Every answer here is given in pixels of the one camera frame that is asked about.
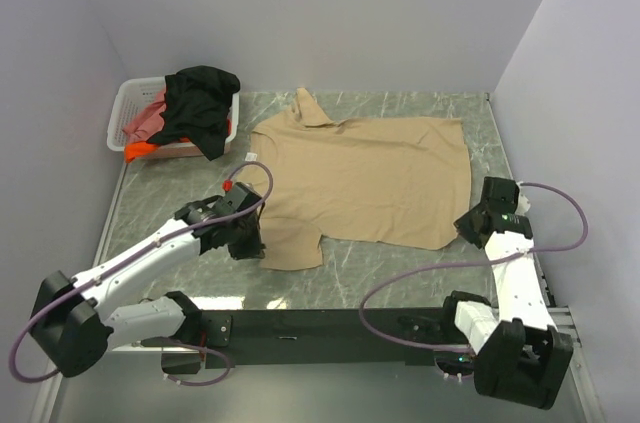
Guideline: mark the aluminium rail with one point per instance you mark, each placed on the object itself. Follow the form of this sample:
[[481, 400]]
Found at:
[[565, 323]]

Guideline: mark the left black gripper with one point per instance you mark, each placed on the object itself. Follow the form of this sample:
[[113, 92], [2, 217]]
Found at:
[[254, 249]]

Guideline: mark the pink t-shirt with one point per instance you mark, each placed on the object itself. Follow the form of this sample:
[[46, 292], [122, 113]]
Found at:
[[148, 122]]

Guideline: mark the beige t-shirt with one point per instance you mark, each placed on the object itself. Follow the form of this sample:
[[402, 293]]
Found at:
[[400, 181]]

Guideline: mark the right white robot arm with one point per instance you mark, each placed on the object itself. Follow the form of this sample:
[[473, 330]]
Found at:
[[520, 356]]

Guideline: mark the white plastic basket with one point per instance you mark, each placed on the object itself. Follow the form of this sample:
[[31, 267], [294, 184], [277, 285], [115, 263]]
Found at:
[[133, 97]]

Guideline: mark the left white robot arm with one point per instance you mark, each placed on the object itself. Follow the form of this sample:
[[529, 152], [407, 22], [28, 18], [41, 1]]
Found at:
[[78, 319]]

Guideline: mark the black t-shirt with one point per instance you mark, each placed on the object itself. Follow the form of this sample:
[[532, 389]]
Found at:
[[198, 101]]

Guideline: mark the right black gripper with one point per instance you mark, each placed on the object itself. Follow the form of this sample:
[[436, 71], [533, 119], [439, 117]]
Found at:
[[464, 228]]

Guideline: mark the black base beam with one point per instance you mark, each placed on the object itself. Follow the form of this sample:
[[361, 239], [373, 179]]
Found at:
[[264, 337]]

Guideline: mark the orange t-shirt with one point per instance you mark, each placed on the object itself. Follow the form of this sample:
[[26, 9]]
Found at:
[[139, 150]]

